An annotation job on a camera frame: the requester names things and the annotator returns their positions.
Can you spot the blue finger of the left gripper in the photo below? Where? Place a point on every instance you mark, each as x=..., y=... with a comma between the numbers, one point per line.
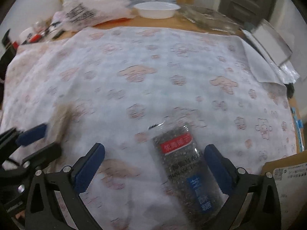
x=32, y=135
x=43, y=157

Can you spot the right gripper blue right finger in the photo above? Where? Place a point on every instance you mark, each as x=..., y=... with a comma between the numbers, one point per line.
x=222, y=169

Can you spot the glass ashtray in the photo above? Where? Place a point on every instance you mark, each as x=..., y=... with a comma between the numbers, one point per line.
x=208, y=19

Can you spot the white plastic bowl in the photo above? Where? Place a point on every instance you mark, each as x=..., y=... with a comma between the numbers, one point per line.
x=156, y=10

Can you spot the white printed plastic bag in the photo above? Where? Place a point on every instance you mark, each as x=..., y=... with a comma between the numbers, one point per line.
x=80, y=14

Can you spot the black sesame candy packet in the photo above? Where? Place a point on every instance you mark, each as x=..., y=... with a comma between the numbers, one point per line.
x=183, y=167

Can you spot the silver foil bag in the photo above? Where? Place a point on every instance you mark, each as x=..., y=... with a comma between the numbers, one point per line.
x=274, y=50

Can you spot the brown sesame snack packet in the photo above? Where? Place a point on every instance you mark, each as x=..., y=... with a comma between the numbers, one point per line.
x=59, y=122

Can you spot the dark brown door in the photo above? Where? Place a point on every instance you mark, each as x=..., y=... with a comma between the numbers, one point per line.
x=251, y=11

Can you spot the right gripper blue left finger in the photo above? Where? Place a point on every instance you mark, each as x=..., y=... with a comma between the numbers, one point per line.
x=84, y=170

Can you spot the open cardboard box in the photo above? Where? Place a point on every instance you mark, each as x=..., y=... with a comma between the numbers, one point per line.
x=289, y=174

